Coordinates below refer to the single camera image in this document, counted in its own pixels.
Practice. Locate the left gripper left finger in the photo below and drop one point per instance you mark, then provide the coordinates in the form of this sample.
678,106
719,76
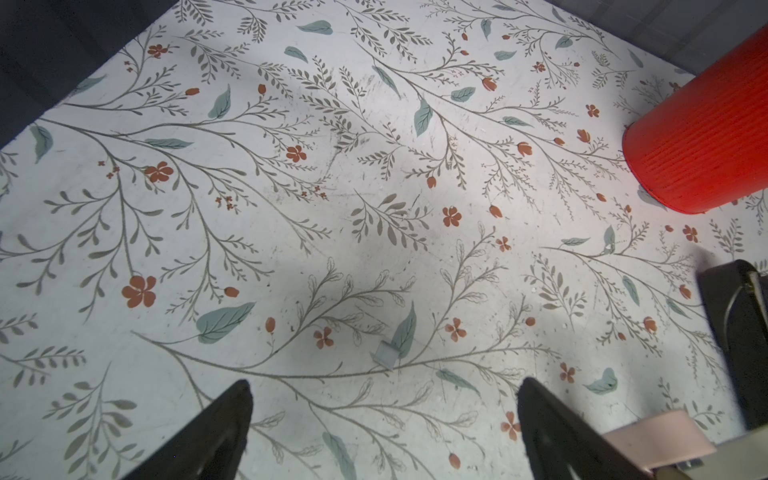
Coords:
210,446

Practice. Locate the red pencil cup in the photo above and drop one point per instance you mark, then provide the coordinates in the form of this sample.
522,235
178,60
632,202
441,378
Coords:
706,145

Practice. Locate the black stapler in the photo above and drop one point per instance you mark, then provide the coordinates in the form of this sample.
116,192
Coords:
734,296

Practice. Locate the pink eraser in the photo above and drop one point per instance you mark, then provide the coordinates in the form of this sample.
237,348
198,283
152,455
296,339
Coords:
665,439

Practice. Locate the loose staple strip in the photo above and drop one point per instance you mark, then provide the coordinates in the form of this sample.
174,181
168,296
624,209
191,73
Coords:
386,355

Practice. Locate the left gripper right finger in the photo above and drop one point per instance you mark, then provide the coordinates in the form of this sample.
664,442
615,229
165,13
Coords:
560,445

